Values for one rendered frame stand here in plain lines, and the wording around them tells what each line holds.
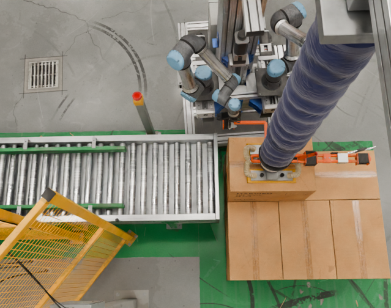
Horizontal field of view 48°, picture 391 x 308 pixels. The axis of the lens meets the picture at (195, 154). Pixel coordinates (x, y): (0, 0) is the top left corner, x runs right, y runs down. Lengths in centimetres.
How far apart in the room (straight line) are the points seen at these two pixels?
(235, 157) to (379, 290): 184
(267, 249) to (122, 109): 196
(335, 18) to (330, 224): 243
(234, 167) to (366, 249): 122
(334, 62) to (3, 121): 364
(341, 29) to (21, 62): 392
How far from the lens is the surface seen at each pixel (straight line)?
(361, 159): 312
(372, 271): 361
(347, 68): 156
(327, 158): 306
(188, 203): 343
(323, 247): 352
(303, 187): 313
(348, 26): 131
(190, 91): 290
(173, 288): 395
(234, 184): 306
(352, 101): 450
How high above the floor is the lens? 393
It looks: 74 degrees down
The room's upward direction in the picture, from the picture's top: 5 degrees counter-clockwise
